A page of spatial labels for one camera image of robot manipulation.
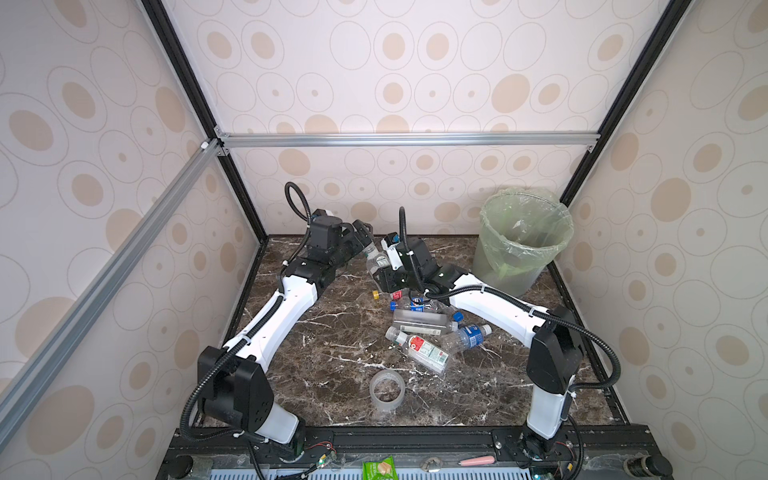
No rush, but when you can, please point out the clear bottle red label yellow cap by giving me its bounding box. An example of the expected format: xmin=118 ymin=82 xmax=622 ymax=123
xmin=372 ymin=289 xmax=409 ymax=301

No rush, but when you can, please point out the clear bottle green white label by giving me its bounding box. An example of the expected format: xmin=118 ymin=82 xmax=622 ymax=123
xmin=363 ymin=242 xmax=391 ymax=277

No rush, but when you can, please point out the clear bottle red green label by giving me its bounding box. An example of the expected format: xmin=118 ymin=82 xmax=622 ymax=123
xmin=385 ymin=326 xmax=450 ymax=375

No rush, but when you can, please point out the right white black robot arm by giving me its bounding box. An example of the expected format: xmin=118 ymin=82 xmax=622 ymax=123
xmin=363 ymin=208 xmax=621 ymax=461

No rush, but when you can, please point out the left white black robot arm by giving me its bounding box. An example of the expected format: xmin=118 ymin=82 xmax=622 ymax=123
xmin=180 ymin=182 xmax=378 ymax=450

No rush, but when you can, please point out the mesh bin with green liner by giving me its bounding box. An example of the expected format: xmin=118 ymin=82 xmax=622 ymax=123
xmin=472 ymin=187 xmax=574 ymax=297

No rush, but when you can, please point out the Pepsi bottle blue cap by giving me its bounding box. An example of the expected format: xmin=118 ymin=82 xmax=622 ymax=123
xmin=390 ymin=297 xmax=445 ymax=314

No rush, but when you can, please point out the square clear frosted bottle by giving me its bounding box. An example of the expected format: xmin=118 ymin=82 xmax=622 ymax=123
xmin=393 ymin=309 xmax=458 ymax=336

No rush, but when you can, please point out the clear tape roll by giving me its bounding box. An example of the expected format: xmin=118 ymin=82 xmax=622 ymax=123
xmin=369 ymin=369 xmax=406 ymax=412

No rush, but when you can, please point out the clear bottle blue label white cap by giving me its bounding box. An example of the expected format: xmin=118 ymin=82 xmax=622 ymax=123
xmin=440 ymin=324 xmax=492 ymax=355

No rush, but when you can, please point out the green snack packet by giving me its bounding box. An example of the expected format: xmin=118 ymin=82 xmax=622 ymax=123
xmin=362 ymin=456 xmax=398 ymax=480

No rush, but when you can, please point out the pink pen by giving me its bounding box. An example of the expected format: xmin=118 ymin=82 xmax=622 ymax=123
xmin=458 ymin=455 xmax=496 ymax=468

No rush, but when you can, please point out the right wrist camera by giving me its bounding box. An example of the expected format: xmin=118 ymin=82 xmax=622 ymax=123
xmin=381 ymin=232 xmax=403 ymax=270

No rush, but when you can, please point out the left aluminium rail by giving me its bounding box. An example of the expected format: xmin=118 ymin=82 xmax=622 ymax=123
xmin=1 ymin=138 xmax=223 ymax=448

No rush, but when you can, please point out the aluminium rail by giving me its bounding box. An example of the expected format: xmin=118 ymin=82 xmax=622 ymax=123
xmin=220 ymin=131 xmax=600 ymax=149
xmin=1 ymin=138 xmax=223 ymax=448

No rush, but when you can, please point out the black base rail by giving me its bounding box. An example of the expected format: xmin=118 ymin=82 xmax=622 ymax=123
xmin=156 ymin=424 xmax=674 ymax=479

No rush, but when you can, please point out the back aluminium rail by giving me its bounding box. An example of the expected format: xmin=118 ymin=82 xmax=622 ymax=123
xmin=220 ymin=131 xmax=600 ymax=149

